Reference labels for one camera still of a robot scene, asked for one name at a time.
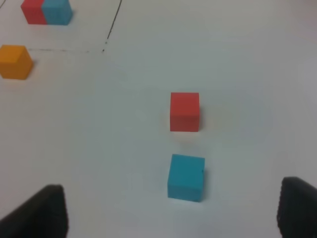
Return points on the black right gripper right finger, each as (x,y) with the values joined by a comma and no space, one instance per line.
(297,209)

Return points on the red template block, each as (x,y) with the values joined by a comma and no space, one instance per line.
(32,10)

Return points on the blue template block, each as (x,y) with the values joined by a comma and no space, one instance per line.
(57,12)

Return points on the orange block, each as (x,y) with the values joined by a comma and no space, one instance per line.
(15,62)

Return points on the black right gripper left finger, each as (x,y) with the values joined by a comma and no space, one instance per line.
(44,215)

